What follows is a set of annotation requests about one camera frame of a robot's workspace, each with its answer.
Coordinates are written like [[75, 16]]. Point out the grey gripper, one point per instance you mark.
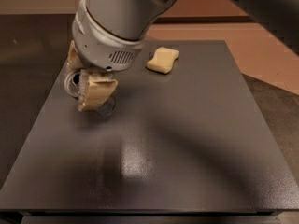
[[101, 51]]

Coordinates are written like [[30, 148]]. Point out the silver redbull can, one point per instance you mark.
[[71, 86]]

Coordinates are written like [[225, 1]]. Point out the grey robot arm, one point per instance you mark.
[[131, 19]]

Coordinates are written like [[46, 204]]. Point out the yellow sponge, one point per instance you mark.
[[163, 60]]

